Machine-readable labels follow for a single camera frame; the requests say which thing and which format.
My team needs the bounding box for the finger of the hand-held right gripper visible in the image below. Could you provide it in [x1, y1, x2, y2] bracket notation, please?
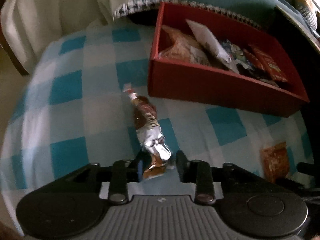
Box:
[297, 162, 320, 177]

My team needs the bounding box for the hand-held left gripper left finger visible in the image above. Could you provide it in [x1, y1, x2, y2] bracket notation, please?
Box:
[54, 152, 150, 204]

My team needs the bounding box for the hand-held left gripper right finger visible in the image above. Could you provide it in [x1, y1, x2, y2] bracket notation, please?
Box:
[175, 150, 273, 204]

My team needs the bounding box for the orange snack packet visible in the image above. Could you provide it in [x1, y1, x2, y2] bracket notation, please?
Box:
[260, 142, 290, 183]

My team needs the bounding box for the red foil snack packet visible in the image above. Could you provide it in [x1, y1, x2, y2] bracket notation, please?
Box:
[123, 83, 175, 180]

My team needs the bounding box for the red cardboard box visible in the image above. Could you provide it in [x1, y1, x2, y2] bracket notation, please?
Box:
[147, 1, 310, 118]

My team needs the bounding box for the orange-red gummy packet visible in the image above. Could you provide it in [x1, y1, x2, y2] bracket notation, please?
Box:
[249, 44, 289, 83]

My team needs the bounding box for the small white snack packet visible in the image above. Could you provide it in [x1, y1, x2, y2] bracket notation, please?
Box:
[190, 45, 213, 65]

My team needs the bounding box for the brown cake snack packet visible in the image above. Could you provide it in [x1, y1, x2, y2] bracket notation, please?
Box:
[159, 25, 208, 64]

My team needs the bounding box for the dark snack packet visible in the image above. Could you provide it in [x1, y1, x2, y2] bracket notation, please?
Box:
[220, 39, 265, 77]

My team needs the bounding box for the white black-label snack packet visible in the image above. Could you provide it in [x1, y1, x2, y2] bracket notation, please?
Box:
[185, 19, 234, 67]

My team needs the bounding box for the blue checkered bed sheet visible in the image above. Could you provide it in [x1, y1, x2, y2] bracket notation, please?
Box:
[0, 25, 315, 198]

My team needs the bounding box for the grey board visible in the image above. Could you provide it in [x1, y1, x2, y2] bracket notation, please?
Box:
[274, 4, 320, 48]

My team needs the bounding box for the patterned pillow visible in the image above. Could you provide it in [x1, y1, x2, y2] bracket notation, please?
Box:
[291, 0, 320, 30]

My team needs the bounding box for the white blanket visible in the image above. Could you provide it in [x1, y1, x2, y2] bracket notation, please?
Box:
[0, 0, 140, 75]

